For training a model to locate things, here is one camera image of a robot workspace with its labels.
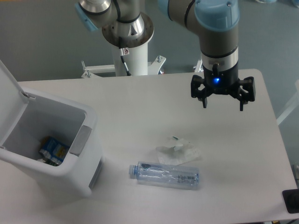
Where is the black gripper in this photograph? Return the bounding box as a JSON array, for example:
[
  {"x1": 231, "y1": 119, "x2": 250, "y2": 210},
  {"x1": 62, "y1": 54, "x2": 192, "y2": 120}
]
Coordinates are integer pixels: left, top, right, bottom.
[{"x1": 191, "y1": 63, "x2": 255, "y2": 111}]

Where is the clear plastic wrapper trash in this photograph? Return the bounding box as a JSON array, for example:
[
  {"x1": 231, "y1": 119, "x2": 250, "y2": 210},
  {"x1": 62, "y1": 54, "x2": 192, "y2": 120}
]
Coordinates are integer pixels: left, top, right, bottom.
[{"x1": 156, "y1": 136, "x2": 201, "y2": 165}]

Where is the clear plastic water bottle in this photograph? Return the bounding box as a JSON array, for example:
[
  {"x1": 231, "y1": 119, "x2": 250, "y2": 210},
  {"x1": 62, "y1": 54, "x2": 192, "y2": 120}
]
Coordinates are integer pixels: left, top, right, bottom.
[{"x1": 128, "y1": 161, "x2": 199, "y2": 190}]

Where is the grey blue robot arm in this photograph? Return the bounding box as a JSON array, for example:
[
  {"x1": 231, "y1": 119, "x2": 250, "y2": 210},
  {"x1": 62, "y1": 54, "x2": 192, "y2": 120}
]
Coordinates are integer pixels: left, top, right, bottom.
[{"x1": 75, "y1": 0, "x2": 255, "y2": 107}]

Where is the white trash can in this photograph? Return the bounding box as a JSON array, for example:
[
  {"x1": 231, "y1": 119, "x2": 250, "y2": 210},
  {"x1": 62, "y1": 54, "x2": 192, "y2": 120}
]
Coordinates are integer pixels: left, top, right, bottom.
[{"x1": 0, "y1": 64, "x2": 104, "y2": 197}]

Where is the black object at table edge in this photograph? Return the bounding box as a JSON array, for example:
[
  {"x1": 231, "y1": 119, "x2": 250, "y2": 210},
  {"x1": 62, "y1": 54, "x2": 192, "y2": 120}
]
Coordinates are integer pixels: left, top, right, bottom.
[{"x1": 282, "y1": 189, "x2": 299, "y2": 214}]

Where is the blue snack package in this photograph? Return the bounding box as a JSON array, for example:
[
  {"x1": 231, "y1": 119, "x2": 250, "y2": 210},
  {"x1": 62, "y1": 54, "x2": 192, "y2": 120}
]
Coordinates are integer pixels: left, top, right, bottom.
[{"x1": 39, "y1": 136, "x2": 70, "y2": 166}]

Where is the white table leg frame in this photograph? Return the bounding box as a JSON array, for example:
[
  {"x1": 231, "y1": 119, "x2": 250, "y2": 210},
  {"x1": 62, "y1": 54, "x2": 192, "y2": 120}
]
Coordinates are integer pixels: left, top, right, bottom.
[{"x1": 277, "y1": 80, "x2": 299, "y2": 125}]

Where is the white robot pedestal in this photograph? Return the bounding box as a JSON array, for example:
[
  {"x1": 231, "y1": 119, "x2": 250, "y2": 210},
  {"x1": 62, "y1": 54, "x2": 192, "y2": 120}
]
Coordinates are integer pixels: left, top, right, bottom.
[{"x1": 80, "y1": 11, "x2": 167, "y2": 79}]

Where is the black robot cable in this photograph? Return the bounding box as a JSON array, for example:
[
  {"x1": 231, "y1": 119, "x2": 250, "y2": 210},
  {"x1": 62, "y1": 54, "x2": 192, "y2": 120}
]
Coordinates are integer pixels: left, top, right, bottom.
[{"x1": 118, "y1": 36, "x2": 132, "y2": 77}]

